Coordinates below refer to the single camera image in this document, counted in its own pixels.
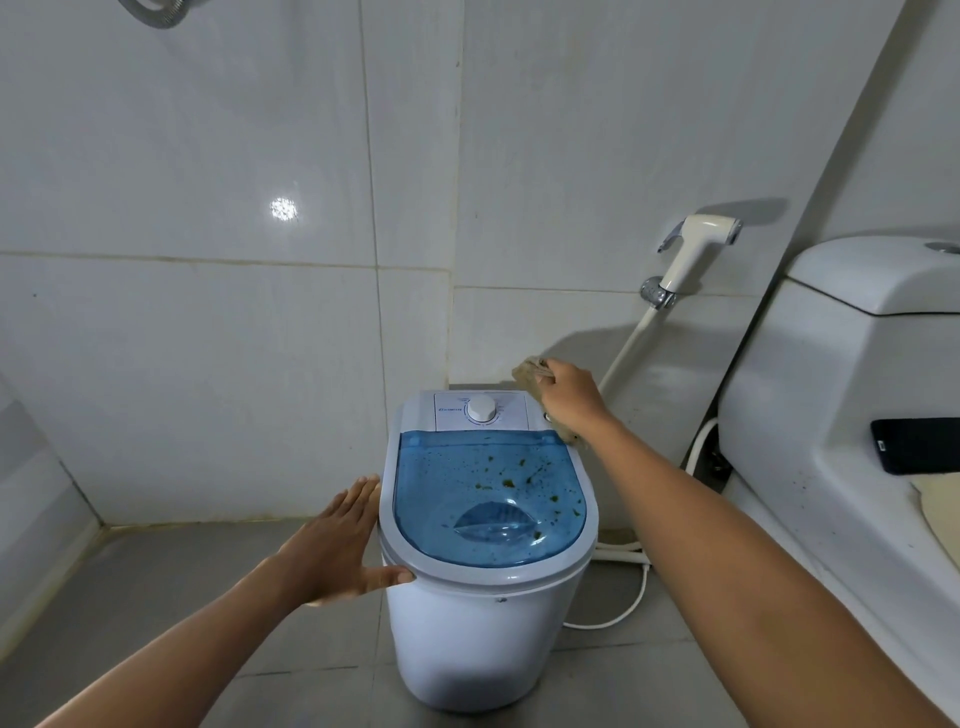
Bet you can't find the white power cord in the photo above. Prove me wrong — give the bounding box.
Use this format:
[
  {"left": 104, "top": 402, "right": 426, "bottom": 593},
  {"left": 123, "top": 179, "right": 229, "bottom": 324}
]
[{"left": 562, "top": 561, "right": 651, "bottom": 631}]

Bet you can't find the white toilet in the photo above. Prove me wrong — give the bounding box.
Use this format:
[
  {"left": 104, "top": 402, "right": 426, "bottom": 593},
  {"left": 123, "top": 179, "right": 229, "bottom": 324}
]
[{"left": 716, "top": 277, "right": 960, "bottom": 721}]

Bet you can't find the person's left hand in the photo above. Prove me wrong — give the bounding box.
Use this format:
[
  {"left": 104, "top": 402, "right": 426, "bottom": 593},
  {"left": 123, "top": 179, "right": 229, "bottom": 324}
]
[{"left": 273, "top": 474, "right": 416, "bottom": 610}]

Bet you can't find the person's right hand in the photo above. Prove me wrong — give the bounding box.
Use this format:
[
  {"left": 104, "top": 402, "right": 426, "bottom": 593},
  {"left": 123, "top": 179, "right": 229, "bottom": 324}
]
[{"left": 541, "top": 358, "right": 613, "bottom": 444}]

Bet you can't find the person's left forearm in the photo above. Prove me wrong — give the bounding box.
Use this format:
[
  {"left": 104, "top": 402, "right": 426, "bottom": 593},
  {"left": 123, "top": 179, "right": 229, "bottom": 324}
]
[{"left": 33, "top": 551, "right": 309, "bottom": 728}]

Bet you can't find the white toilet supply hose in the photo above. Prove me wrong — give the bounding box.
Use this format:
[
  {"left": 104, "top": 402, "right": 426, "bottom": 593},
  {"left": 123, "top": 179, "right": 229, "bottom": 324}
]
[{"left": 682, "top": 416, "right": 723, "bottom": 475}]

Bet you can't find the chrome shower hose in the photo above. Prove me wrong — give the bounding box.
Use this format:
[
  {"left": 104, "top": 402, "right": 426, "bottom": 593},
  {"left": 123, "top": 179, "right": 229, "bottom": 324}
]
[{"left": 118, "top": 0, "right": 198, "bottom": 30}]

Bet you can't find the person's right forearm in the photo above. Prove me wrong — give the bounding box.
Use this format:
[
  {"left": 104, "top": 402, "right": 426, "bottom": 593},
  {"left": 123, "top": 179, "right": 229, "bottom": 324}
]
[{"left": 576, "top": 408, "right": 939, "bottom": 728}]

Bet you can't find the white mini washing machine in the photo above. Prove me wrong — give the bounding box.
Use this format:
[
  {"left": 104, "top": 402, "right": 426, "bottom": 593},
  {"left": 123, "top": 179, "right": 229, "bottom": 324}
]
[{"left": 377, "top": 388, "right": 601, "bottom": 712}]

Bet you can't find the blue transparent washer lid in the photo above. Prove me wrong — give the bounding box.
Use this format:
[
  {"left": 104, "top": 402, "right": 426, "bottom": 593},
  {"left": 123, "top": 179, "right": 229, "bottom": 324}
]
[{"left": 393, "top": 431, "right": 588, "bottom": 567}]

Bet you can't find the black smartphone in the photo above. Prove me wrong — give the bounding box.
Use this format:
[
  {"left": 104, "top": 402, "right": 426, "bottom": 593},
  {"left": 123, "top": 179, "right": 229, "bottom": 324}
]
[{"left": 870, "top": 417, "right": 960, "bottom": 476}]

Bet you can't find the white bidet sprayer head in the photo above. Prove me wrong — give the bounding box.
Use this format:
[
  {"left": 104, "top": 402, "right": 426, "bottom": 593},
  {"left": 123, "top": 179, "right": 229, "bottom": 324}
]
[{"left": 657, "top": 213, "right": 744, "bottom": 297}]

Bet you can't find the brown cleaning cloth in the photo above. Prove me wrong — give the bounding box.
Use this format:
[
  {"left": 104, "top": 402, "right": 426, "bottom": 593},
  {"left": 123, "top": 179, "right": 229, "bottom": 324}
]
[{"left": 511, "top": 358, "right": 585, "bottom": 449}]

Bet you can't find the white toilet tank lid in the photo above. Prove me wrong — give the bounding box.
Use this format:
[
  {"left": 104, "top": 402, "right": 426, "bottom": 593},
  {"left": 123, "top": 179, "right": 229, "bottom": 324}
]
[{"left": 783, "top": 236, "right": 960, "bottom": 316}]

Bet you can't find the white washer drain hose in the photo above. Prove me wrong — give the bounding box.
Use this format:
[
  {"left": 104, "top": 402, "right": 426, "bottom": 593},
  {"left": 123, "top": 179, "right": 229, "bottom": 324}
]
[{"left": 594, "top": 541, "right": 648, "bottom": 568}]

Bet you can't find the white bidet sprayer hose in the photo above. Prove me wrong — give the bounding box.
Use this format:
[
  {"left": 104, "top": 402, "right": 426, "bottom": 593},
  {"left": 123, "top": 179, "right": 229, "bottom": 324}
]
[{"left": 598, "top": 303, "right": 661, "bottom": 391}]

